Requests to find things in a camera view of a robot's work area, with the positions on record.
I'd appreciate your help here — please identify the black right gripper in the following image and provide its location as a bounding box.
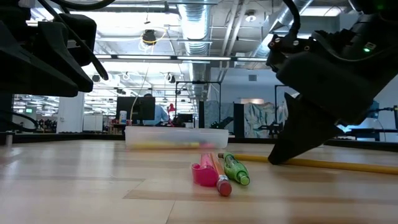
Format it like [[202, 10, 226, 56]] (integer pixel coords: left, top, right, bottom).
[[266, 29, 398, 166]]

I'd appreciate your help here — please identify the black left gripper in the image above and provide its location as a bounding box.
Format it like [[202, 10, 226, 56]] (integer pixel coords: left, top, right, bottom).
[[0, 0, 98, 98]]

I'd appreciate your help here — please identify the yellow pencil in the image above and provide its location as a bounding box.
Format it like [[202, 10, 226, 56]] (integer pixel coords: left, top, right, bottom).
[[217, 152, 398, 175]]

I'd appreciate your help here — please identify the green pen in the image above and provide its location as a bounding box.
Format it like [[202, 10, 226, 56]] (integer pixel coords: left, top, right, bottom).
[[222, 151, 251, 187]]

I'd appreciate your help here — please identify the thick pink pen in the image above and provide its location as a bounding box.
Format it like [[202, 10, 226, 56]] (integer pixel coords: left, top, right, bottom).
[[191, 152, 220, 187]]

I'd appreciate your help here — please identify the clear box with orange lid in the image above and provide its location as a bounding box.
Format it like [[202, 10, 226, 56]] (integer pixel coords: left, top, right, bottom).
[[124, 126, 230, 150]]

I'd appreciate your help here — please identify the yellow highlighter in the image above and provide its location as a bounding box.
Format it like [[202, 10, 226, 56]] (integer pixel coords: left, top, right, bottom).
[[132, 142, 200, 149]]

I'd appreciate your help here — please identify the blue-white mural panel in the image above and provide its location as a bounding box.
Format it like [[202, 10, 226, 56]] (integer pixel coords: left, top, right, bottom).
[[244, 102, 289, 138]]

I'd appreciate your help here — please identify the white building column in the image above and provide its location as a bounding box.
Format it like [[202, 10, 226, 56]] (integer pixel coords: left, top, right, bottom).
[[57, 91, 85, 134]]

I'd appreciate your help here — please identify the black partition panel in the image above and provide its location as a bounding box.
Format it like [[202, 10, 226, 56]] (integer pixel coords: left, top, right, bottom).
[[233, 102, 246, 139]]

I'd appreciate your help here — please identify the dark long workbench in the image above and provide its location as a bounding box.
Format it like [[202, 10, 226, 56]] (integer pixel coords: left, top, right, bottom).
[[340, 127, 398, 142]]

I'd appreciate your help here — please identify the white cabinet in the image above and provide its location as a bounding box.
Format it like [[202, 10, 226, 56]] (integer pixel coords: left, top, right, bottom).
[[82, 113, 104, 132]]

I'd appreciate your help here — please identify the black computer monitor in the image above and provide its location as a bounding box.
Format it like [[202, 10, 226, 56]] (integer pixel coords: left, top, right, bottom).
[[116, 96, 156, 126]]

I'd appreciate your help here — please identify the long ceiling light bar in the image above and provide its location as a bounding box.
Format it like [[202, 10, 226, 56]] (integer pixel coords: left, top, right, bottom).
[[95, 54, 270, 63]]

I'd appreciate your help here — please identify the person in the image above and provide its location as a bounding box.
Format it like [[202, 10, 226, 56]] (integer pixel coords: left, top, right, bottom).
[[143, 92, 170, 127]]

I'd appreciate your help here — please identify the red desk lamp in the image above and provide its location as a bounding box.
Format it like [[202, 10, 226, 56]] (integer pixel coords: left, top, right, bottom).
[[167, 103, 177, 125]]

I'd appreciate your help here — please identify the black rack frame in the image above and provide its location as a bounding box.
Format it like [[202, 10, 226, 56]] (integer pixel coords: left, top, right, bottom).
[[175, 80, 222, 127], [274, 83, 289, 131]]

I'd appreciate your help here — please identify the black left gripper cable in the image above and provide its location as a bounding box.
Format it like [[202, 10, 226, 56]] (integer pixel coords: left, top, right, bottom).
[[37, 0, 116, 82]]

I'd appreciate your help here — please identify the wall-mounted dark monitor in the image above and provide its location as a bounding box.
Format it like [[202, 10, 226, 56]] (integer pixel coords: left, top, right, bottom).
[[368, 101, 381, 119]]

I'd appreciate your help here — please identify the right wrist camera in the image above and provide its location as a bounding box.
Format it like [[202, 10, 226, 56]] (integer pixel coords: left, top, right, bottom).
[[267, 32, 315, 63]]

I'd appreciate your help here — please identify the large slanted silver duct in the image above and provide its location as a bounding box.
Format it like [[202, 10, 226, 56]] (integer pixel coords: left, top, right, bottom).
[[248, 0, 312, 60]]

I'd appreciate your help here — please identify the black overhead camera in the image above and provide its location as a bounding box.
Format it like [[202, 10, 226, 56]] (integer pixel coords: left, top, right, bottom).
[[142, 29, 157, 46]]

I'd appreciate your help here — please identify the silver ribbed ventilation duct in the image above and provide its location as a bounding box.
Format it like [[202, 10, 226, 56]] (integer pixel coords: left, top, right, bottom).
[[178, 0, 212, 100]]

